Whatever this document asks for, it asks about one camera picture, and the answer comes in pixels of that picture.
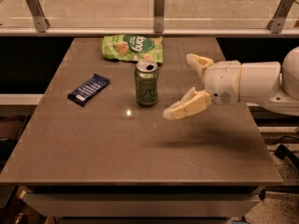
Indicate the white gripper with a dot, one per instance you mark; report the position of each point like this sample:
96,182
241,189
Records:
223,82

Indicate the green soda can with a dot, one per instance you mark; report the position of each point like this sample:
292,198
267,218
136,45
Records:
146,79

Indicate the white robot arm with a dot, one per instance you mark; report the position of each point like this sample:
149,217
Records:
272,85

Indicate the green snack bag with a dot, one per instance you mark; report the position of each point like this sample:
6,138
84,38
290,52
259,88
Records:
133,48

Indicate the blue candy bar wrapper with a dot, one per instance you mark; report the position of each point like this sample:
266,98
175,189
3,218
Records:
85,92

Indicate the glass barrier panel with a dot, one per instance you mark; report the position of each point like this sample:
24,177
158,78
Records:
178,14

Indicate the middle metal bracket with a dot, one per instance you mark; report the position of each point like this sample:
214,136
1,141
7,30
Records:
158,17

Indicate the metal bracket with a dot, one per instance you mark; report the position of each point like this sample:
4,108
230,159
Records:
158,17
40,21
276,24

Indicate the right metal bracket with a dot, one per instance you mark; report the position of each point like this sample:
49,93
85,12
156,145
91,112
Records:
276,24

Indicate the left metal bracket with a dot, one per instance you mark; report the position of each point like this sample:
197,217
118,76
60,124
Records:
40,21

